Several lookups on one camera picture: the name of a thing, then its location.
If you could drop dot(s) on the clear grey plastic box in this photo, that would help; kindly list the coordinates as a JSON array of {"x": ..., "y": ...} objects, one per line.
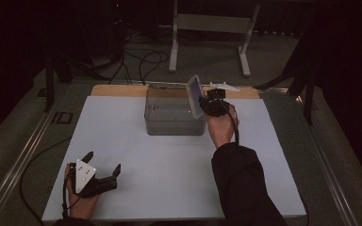
[{"x": 172, "y": 116}]

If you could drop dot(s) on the wooden board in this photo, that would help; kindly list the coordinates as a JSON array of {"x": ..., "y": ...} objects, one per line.
[{"x": 119, "y": 90}]

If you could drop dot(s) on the pink smartphone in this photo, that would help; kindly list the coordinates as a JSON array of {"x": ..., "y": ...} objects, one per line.
[{"x": 195, "y": 95}]

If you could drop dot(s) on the white metal stand frame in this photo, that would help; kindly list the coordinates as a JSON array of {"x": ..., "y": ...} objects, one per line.
[{"x": 213, "y": 23}]

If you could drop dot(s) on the black stand leg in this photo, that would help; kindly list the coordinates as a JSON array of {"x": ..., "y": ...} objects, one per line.
[
  {"x": 306, "y": 88},
  {"x": 49, "y": 81}
]

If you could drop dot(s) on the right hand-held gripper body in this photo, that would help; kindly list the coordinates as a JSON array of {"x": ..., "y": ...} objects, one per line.
[{"x": 216, "y": 104}]

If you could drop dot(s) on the white paper sheet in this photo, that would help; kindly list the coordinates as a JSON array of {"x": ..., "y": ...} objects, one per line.
[{"x": 157, "y": 175}]

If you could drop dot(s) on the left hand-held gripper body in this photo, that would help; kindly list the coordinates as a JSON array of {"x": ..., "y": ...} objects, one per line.
[{"x": 99, "y": 185}]

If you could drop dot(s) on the black rectangular floor bracket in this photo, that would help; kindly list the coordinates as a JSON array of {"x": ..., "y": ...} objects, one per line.
[{"x": 62, "y": 117}]

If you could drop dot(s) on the person's right hand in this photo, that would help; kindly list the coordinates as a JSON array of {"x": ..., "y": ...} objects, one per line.
[{"x": 221, "y": 128}]

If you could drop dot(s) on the person's left hand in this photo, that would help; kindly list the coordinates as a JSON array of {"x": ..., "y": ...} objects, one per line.
[{"x": 80, "y": 204}]

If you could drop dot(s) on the aluminium rail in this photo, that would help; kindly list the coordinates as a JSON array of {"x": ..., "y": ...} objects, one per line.
[
  {"x": 22, "y": 157},
  {"x": 330, "y": 169}
]

